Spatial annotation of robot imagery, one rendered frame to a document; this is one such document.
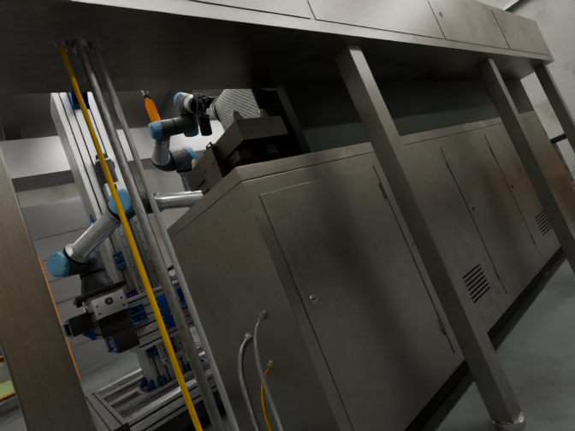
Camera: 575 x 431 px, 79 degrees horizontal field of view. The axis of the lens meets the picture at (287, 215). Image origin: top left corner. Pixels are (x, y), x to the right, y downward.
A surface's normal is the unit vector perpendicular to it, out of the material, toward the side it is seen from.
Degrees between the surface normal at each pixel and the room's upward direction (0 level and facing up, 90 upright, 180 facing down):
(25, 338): 90
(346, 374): 90
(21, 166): 90
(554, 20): 90
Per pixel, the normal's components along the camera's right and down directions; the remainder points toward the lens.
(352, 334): 0.56, -0.29
